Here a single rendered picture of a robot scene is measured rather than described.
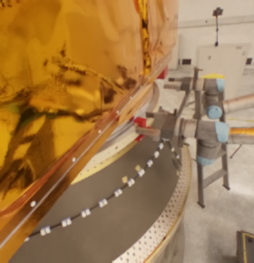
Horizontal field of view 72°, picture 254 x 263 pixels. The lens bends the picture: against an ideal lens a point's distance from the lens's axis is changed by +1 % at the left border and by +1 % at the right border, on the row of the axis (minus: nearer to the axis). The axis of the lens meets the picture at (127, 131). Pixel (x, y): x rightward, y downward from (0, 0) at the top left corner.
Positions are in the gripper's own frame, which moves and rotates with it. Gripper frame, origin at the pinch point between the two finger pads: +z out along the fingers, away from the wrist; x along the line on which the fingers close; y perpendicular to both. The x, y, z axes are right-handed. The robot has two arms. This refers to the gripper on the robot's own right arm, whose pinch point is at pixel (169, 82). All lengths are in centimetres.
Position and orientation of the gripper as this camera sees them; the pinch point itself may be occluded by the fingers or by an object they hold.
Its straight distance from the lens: 120.1
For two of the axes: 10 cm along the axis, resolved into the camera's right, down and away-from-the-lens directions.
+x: 3.9, -5.5, 7.4
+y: 0.9, 8.2, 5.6
